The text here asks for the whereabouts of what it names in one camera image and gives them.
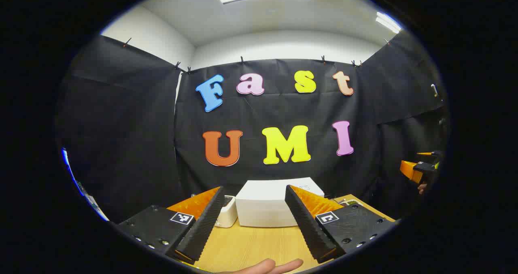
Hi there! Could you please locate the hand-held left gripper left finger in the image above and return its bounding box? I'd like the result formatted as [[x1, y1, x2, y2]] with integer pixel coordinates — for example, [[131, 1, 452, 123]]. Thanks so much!
[[115, 186, 225, 266]]

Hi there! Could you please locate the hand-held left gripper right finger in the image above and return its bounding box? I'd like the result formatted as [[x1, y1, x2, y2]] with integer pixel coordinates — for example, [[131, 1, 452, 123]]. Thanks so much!
[[284, 185, 399, 264]]

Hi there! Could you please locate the white microwave oven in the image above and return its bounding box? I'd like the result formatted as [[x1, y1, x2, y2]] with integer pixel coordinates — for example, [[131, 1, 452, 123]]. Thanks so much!
[[236, 177, 325, 227]]

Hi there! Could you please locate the white toaster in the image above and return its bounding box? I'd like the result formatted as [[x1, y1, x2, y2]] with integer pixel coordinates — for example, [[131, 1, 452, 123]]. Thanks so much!
[[214, 195, 238, 228]]

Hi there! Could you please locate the small ceiling light panel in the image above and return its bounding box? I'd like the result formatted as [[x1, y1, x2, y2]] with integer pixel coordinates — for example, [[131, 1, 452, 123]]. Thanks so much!
[[376, 12, 402, 34]]

